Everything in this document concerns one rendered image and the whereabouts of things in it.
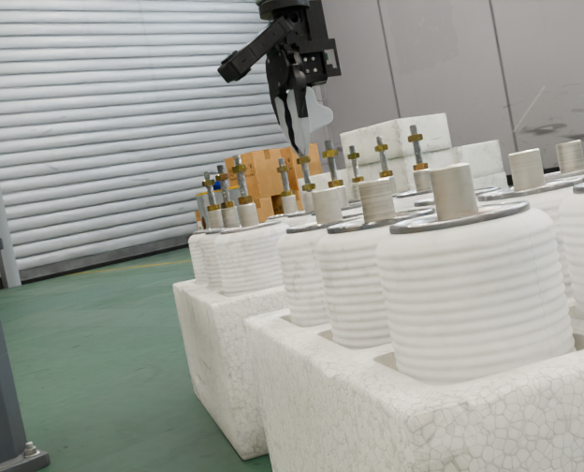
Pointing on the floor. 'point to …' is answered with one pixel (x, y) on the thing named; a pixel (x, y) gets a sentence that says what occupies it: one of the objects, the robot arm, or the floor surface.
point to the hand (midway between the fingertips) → (297, 147)
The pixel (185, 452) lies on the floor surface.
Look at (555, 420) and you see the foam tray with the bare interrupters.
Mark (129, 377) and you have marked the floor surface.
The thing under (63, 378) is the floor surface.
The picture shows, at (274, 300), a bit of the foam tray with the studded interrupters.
